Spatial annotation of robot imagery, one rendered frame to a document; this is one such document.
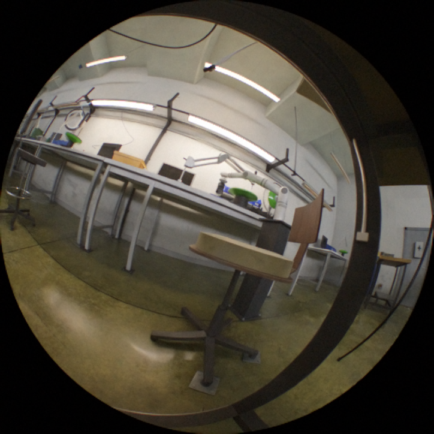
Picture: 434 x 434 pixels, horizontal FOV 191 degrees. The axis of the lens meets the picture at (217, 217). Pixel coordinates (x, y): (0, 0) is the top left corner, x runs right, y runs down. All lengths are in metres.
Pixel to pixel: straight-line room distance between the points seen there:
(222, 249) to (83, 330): 0.76
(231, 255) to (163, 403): 0.65
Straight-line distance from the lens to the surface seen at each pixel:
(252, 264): 0.41
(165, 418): 0.49
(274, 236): 1.01
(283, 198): 1.15
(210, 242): 0.42
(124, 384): 0.67
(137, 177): 1.25
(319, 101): 0.38
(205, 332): 0.79
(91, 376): 0.69
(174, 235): 2.07
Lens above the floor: 0.64
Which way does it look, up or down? 5 degrees up
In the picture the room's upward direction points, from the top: 19 degrees clockwise
